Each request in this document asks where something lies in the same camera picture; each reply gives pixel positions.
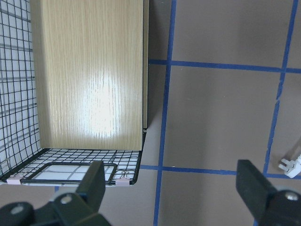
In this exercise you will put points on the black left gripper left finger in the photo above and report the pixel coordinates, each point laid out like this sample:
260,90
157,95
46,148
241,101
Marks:
92,187

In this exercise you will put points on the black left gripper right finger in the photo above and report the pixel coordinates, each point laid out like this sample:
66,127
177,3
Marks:
253,188

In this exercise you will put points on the wire basket with wooden shelf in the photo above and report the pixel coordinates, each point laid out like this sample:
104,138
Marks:
73,90

